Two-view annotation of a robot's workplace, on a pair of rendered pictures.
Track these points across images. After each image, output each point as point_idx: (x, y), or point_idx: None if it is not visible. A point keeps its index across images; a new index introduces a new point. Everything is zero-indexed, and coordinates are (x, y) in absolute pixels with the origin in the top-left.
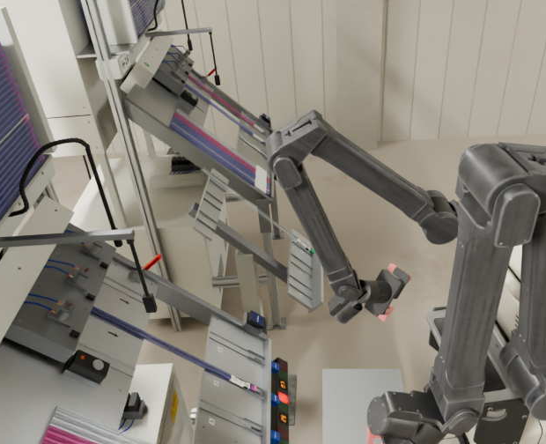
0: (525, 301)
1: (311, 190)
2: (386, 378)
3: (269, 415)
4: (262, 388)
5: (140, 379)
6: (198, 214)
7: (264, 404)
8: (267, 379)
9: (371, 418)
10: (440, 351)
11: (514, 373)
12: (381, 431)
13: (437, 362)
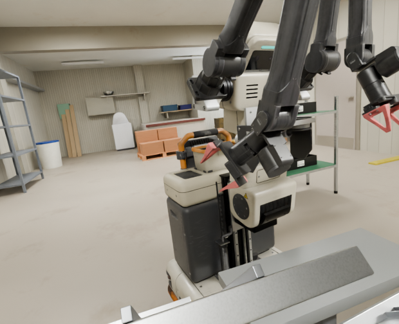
0: (337, 4)
1: None
2: (234, 278)
3: None
4: (384, 319)
5: None
6: (190, 301)
7: None
8: (369, 311)
9: None
10: (365, 24)
11: (331, 56)
12: None
13: (366, 33)
